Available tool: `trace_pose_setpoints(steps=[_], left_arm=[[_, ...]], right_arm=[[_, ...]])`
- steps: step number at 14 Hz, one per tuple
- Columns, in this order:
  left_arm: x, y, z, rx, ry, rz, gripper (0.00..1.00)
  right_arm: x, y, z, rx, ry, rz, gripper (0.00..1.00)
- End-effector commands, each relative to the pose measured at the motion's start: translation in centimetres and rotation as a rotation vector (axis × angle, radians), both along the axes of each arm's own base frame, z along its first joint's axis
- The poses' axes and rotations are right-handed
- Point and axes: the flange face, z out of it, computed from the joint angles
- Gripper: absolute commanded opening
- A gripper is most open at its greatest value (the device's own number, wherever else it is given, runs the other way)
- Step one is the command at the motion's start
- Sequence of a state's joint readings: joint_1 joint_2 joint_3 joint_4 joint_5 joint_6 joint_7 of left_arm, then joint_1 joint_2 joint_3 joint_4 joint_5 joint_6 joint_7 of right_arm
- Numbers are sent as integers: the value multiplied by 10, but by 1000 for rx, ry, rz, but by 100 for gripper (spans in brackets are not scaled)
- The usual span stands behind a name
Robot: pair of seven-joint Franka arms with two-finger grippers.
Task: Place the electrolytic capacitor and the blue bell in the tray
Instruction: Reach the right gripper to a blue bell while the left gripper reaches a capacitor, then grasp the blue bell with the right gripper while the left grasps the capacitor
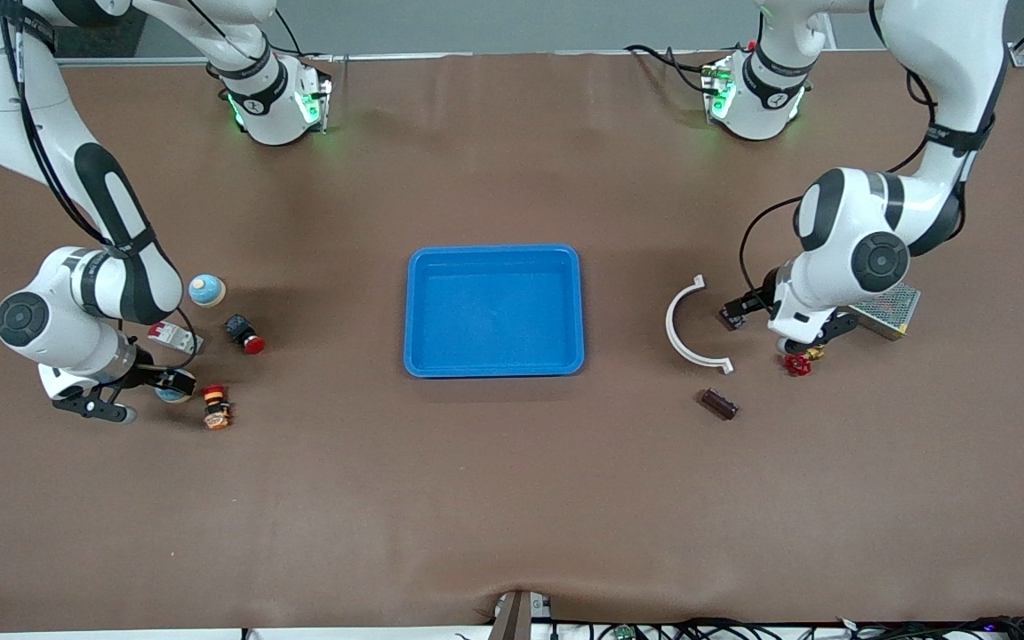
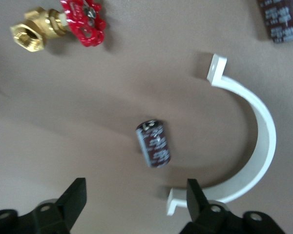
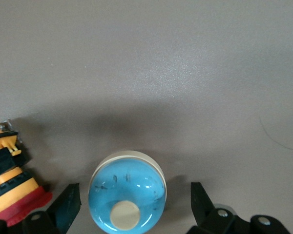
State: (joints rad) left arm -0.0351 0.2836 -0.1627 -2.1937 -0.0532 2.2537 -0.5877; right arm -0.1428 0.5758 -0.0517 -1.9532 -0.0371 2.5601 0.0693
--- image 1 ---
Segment long dark electrolytic capacitor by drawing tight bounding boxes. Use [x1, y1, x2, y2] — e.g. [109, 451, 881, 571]
[700, 388, 740, 421]

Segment blue plastic tray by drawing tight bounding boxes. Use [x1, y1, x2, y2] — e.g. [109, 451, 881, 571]
[403, 244, 586, 380]

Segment white red circuit breaker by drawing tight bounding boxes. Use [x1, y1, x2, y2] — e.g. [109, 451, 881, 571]
[147, 319, 205, 356]

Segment red yellow orange push button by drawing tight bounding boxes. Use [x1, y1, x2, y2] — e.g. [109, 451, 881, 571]
[200, 383, 233, 431]

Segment white curved plastic clamp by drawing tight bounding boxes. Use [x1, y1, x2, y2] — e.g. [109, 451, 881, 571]
[665, 274, 735, 376]

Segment red mushroom button black body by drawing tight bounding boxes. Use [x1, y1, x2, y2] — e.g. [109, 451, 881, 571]
[224, 314, 268, 356]

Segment metal mesh power supply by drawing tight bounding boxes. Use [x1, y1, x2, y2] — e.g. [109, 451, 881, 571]
[850, 283, 923, 341]

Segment red handle brass valve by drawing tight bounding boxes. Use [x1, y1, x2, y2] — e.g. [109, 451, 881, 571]
[784, 345, 826, 378]

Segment black left base cables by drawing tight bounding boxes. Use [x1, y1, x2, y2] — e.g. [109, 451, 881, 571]
[624, 43, 728, 97]

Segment black base cables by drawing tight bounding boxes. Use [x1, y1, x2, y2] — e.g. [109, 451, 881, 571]
[624, 43, 728, 97]
[272, 4, 337, 63]

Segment black right base cables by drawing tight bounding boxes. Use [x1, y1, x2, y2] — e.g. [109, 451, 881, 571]
[272, 4, 337, 63]

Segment silver table edge rail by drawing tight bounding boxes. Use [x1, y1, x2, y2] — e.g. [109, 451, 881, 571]
[57, 51, 762, 68]

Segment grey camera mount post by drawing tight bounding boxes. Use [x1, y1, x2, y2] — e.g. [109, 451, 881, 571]
[487, 588, 554, 640]

